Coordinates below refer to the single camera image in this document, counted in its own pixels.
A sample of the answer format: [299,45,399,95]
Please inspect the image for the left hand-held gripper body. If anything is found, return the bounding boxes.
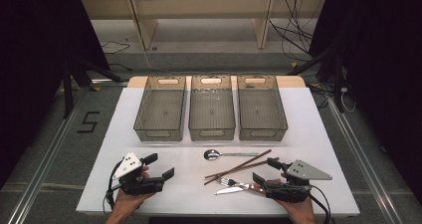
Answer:
[111,151,166,196]

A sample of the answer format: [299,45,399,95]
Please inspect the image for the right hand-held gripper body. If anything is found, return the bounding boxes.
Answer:
[264,159,333,204]

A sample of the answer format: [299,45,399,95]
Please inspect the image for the brown wooden chopstick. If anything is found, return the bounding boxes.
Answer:
[204,157,281,179]
[203,149,273,186]

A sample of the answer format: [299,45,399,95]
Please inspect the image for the wooden-handled metal knife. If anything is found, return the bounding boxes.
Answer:
[213,182,267,196]

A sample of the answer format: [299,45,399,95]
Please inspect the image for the wooden-handled metal fork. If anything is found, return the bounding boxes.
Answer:
[213,175,267,195]

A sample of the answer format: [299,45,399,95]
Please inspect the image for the metal spoon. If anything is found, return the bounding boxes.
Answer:
[203,148,261,161]

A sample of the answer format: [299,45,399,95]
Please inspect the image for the smoky clear plastic bin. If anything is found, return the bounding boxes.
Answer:
[132,76,187,142]
[187,75,237,142]
[236,75,289,142]

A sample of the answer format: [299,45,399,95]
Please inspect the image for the person's left hand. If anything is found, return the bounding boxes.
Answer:
[112,166,157,215]

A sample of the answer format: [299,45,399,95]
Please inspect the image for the person's right hand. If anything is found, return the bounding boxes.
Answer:
[277,197,317,218]

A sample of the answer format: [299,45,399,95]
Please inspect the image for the white table mat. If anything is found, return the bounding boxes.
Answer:
[75,86,361,217]

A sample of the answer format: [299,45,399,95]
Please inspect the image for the black metal stand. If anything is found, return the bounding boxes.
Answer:
[287,44,346,113]
[61,49,125,118]

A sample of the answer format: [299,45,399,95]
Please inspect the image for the dark curtain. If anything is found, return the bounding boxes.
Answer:
[0,0,110,188]
[310,0,422,205]

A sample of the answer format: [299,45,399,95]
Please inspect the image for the beige wooden shelf unit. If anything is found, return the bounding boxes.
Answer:
[79,0,329,51]

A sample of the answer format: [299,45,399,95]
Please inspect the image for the left hand-held gripper cable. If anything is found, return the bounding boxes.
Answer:
[103,160,123,215]

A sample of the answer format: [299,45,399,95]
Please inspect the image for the hand-held gripper cable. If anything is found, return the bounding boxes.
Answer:
[308,183,332,224]
[103,160,123,215]

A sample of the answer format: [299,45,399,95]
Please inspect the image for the right hand-held gripper cable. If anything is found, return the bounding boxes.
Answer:
[308,183,332,224]

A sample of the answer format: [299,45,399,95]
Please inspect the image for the aluminium floor rail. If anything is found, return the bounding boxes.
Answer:
[326,98,404,224]
[6,84,94,224]

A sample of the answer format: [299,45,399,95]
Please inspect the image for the white cable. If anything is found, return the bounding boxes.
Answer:
[340,87,357,113]

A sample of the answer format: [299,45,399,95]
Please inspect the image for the thin black floor cable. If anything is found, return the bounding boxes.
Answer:
[101,40,131,55]

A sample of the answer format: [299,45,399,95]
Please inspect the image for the bundle of black floor cables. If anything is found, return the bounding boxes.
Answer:
[268,0,319,63]

